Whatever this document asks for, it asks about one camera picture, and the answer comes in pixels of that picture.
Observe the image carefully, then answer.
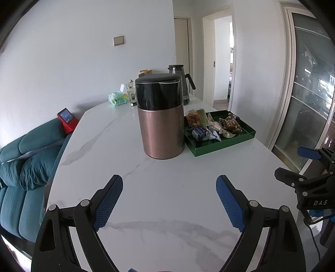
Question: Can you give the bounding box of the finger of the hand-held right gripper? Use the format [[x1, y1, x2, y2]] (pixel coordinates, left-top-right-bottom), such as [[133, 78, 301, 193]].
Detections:
[[274, 167, 335, 196], [297, 146, 335, 168]]

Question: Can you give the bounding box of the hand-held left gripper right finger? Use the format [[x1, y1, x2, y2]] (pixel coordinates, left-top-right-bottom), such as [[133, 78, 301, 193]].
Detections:
[[215, 175, 307, 272]]

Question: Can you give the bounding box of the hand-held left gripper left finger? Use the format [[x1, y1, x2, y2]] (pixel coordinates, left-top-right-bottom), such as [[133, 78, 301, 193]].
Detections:
[[31, 174, 124, 272]]

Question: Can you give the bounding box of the green tray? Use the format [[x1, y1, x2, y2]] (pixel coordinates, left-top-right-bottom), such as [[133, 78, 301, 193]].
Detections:
[[183, 110, 257, 157]]

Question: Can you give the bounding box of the blue white snack packet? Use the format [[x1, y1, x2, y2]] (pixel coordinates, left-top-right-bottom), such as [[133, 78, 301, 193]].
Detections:
[[191, 126, 222, 142]]

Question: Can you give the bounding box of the brown foil snack bag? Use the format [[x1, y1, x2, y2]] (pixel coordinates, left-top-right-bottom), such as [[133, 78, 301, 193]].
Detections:
[[219, 113, 242, 131]]

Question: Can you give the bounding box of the pink striped snack packet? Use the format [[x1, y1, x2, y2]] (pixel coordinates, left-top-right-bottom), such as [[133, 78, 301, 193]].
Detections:
[[208, 112, 223, 131]]

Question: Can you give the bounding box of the yellow-green label snack bag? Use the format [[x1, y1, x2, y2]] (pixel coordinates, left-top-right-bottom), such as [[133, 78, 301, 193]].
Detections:
[[197, 108, 210, 126]]

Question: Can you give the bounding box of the clear dried fruit bag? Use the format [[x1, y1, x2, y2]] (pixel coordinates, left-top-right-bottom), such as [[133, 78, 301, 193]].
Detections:
[[186, 109, 203, 127]]

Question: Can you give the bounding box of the sliding glass door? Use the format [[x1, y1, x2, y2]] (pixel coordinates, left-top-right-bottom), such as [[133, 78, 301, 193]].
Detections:
[[269, 0, 335, 178]]

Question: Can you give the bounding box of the teal cushion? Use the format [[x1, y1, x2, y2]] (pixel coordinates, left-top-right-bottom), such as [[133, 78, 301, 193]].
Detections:
[[19, 145, 64, 191]]

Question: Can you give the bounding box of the rose gold canister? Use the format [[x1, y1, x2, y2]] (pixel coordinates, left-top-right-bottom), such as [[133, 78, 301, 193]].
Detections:
[[135, 73, 186, 160]]

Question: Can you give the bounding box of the red smart display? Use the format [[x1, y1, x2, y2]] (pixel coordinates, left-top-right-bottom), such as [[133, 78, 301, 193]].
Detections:
[[57, 107, 78, 134]]

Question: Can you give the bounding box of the teal sofa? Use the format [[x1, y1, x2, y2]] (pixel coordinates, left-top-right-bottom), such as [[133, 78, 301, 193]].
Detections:
[[0, 117, 72, 242]]

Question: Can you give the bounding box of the green tissue pack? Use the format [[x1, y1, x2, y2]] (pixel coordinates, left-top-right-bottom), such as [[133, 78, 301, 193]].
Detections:
[[108, 84, 129, 106]]

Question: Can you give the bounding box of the glass jar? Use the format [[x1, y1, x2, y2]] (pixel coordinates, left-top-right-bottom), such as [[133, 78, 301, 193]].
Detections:
[[126, 82, 138, 106]]

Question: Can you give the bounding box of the glass pitcher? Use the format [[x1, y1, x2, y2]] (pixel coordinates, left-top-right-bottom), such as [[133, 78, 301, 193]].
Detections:
[[168, 64, 196, 105]]

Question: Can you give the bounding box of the wooden door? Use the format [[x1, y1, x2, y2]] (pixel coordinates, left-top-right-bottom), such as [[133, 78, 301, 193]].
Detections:
[[174, 17, 191, 79]]

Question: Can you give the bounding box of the black cable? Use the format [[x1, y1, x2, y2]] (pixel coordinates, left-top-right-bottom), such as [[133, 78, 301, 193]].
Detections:
[[304, 209, 322, 263]]

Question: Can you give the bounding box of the white door frame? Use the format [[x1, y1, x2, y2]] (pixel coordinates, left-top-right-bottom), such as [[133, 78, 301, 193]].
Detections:
[[202, 7, 235, 111]]

